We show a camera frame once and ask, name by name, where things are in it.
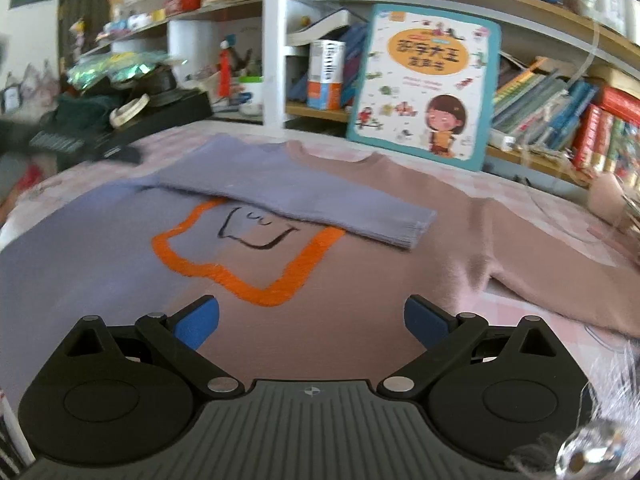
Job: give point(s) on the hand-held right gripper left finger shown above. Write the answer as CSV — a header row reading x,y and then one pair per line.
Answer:
x,y
197,322

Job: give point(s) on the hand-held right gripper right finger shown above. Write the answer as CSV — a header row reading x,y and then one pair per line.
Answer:
x,y
425,320

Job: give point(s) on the pink and lavender sweater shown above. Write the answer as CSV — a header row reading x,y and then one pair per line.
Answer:
x,y
350,260

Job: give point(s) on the dark green cloth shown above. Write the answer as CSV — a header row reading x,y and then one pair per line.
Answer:
x,y
82,110

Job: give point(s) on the white wristwatch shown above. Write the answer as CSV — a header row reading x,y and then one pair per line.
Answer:
x,y
127,110

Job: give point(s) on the iridescent foil wrap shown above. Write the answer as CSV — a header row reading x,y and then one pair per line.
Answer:
x,y
115,67

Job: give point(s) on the black box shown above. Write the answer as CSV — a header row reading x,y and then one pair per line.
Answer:
x,y
170,115

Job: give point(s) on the red tassel ornament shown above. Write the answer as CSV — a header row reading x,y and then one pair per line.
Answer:
x,y
226,70

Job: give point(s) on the white canister with green lid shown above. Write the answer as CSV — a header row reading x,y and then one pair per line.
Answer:
x,y
251,95

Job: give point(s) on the white charger plug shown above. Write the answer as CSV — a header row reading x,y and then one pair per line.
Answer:
x,y
500,139

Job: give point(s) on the bunch of pens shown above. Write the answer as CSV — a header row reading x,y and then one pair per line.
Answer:
x,y
249,62

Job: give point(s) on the fluffy crystal pendant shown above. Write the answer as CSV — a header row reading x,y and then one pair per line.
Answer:
x,y
585,452

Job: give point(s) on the pink plush toy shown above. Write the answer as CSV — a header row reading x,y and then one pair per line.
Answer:
x,y
605,195

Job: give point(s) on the white wooden bookshelf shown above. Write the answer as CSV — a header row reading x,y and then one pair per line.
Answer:
x,y
272,60

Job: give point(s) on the teal children's picture book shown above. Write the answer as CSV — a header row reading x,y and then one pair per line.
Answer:
x,y
425,85

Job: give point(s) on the row of leaning books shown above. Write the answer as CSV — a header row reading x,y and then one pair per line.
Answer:
x,y
540,100

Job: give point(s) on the row of upright books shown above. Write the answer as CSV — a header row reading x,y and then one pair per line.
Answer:
x,y
605,142

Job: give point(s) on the white and orange toothbrush box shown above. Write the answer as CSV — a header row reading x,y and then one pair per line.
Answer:
x,y
325,75

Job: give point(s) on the thick red dictionary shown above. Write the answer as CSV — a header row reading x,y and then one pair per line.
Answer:
x,y
620,105

